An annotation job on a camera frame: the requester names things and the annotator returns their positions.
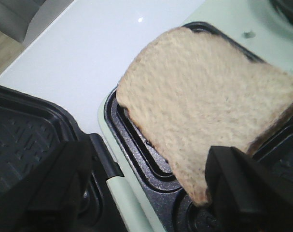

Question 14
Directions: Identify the bread slice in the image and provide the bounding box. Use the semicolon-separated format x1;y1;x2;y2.
116;27;293;206

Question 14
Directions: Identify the mint green breakfast maker lid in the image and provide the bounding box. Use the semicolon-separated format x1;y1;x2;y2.
0;86;126;232

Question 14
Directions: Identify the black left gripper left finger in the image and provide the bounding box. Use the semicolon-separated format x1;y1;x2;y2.
0;141;92;232

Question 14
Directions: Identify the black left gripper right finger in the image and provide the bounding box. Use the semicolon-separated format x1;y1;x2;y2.
205;146;293;232

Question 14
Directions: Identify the left grey chair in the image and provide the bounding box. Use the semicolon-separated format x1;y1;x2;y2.
0;0;46;43

